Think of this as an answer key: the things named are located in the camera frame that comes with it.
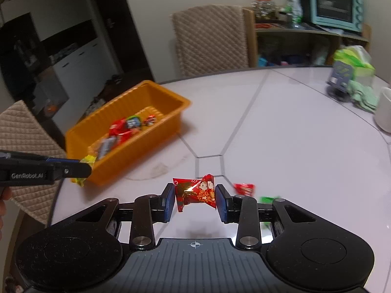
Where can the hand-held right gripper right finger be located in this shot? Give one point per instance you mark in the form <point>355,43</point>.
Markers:
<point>221,203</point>

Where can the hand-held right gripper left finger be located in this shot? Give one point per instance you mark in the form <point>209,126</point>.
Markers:
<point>169,203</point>

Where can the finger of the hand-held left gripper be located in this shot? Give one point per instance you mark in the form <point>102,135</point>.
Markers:
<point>76,170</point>
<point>61,160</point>

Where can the yellow and green snack packet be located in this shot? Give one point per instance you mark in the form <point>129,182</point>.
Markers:
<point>89,159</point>

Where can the orange-red snack packet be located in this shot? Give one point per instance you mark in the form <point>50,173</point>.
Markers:
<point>244,189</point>

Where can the red and gold figure packet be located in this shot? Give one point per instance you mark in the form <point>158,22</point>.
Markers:
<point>195,193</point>

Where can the black seaweed packet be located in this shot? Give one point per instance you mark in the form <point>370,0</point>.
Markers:
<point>107,146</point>

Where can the red pillow snack packet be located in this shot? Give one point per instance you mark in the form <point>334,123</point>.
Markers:
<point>117,127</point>

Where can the orange plastic tray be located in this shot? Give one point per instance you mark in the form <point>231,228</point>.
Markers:
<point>146,146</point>

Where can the plain red snack packet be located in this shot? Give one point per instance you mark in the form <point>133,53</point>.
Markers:
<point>129,135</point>

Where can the green and black candy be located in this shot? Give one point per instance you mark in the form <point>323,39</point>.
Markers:
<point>133,122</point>

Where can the small red candy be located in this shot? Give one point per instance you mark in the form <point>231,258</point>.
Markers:
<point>151,120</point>

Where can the person's left hand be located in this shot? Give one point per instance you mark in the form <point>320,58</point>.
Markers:
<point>3,193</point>

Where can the beige quilted chair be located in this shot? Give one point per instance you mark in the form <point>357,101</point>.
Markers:
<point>24,146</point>
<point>210,39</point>

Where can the white cabinet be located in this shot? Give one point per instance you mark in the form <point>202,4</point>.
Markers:
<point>76,67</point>

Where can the beige quilted chair back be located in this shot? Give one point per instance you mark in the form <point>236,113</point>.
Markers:
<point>210,39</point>

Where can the grey phone stand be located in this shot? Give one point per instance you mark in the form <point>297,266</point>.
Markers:
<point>340,77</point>

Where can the green cloth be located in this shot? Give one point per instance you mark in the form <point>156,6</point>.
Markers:
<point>365,96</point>

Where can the wooden shelf unit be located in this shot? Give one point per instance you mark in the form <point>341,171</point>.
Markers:
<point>305,41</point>

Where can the red flat item on shelf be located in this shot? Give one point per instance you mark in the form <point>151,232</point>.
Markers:
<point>263,25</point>

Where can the white mug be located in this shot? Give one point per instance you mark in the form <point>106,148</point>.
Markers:
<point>385,110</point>

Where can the green tissue pack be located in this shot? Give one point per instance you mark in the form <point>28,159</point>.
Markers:
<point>356,62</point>

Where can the clear jar with orange lid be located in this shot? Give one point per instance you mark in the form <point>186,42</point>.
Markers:
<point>263,6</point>

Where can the green plastic bag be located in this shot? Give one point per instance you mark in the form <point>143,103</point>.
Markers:
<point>294,9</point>

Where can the teal toaster oven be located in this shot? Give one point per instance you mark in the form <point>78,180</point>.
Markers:
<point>334,6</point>

